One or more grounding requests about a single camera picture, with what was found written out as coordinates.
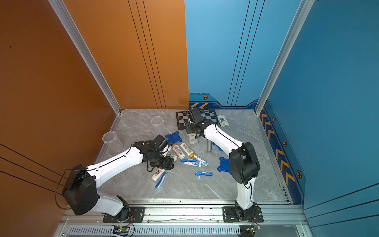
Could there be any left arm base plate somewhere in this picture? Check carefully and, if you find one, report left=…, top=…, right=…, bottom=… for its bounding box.
left=103, top=206, right=146, bottom=224

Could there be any clear plastic container back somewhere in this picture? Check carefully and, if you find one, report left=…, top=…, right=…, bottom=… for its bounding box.
left=151, top=116, right=165, bottom=135

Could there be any circuit board right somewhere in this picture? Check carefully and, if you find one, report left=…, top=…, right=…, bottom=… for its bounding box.
left=238, top=225, right=261, bottom=237

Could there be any blue toothbrush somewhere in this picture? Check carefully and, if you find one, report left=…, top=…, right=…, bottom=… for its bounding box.
left=181, top=159, right=197, bottom=163
left=155, top=172, right=167, bottom=189
left=195, top=171, right=213, bottom=176

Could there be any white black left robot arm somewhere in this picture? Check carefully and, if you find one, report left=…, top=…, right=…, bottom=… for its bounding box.
left=62, top=139, right=174, bottom=222

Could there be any blue lid by microphone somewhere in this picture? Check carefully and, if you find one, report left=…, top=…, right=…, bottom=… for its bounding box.
left=212, top=142, right=223, bottom=152

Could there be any aluminium front rail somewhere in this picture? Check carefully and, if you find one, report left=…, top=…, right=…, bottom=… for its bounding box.
left=59, top=199, right=309, bottom=227

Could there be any green circuit board left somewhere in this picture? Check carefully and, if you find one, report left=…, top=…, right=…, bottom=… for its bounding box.
left=112, top=226, right=131, bottom=237

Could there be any toothpaste tube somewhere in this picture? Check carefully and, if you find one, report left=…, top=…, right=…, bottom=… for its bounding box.
left=184, top=162, right=201, bottom=167
left=193, top=155, right=208, bottom=166

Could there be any black white checkerboard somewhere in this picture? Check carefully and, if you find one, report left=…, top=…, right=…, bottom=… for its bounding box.
left=176, top=109, right=219, bottom=130

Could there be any small white card box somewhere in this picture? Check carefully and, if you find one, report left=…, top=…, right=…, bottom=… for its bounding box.
left=217, top=115, right=229, bottom=127

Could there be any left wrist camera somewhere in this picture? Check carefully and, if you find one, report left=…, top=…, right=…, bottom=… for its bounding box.
left=153, top=134, right=170, bottom=153

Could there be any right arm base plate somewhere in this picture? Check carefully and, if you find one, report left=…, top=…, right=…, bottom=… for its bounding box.
left=222, top=205, right=264, bottom=223

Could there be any blue lid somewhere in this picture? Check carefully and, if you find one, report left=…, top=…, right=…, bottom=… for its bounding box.
left=212, top=142, right=223, bottom=152
left=165, top=131, right=183, bottom=145
left=217, top=157, right=231, bottom=174

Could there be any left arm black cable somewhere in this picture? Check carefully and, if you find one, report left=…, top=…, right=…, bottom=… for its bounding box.
left=54, top=142, right=134, bottom=209

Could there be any silver microphone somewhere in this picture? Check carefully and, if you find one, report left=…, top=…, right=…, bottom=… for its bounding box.
left=207, top=139, right=213, bottom=153

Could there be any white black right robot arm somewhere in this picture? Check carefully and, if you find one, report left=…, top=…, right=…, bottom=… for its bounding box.
left=186, top=108, right=264, bottom=223

